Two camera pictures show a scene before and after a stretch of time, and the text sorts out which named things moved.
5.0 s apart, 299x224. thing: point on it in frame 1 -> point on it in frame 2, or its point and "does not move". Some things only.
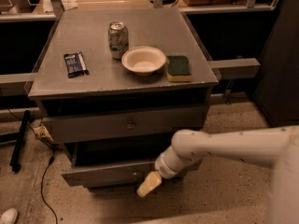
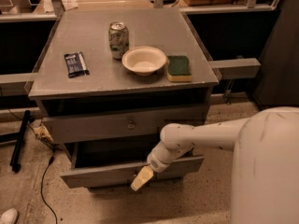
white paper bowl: x=143 y=60 does not move
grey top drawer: x=83 y=127 does not move
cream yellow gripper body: x=163 y=167 -> x=156 y=163
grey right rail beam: x=235 y=68 does not move
